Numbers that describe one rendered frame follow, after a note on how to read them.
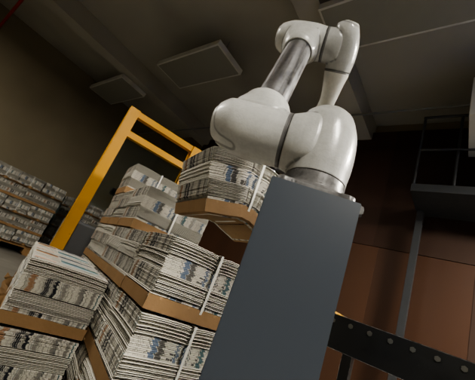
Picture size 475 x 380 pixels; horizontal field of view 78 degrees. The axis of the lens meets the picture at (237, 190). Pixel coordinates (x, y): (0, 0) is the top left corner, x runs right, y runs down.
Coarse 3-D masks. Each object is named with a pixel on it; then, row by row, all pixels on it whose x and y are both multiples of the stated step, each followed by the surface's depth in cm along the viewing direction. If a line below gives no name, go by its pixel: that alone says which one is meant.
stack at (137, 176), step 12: (132, 168) 210; (144, 168) 202; (132, 180) 197; (144, 180) 201; (156, 180) 206; (168, 180) 211; (120, 192) 202; (168, 192) 210; (108, 216) 195; (96, 228) 206; (96, 240) 190
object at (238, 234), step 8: (264, 192) 106; (256, 208) 104; (216, 224) 124; (224, 224) 118; (232, 224) 112; (240, 224) 107; (248, 224) 104; (232, 232) 119; (240, 232) 114; (248, 232) 109; (240, 240) 122; (248, 240) 116
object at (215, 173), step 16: (192, 160) 113; (208, 160) 100; (224, 160) 99; (240, 160) 103; (192, 176) 107; (208, 176) 95; (224, 176) 99; (240, 176) 102; (192, 192) 104; (208, 192) 94; (224, 192) 97; (240, 192) 101
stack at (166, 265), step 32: (128, 256) 118; (160, 256) 92; (192, 256) 92; (160, 288) 85; (192, 288) 91; (224, 288) 98; (96, 320) 109; (128, 320) 88; (160, 320) 85; (128, 352) 80; (160, 352) 85; (192, 352) 90
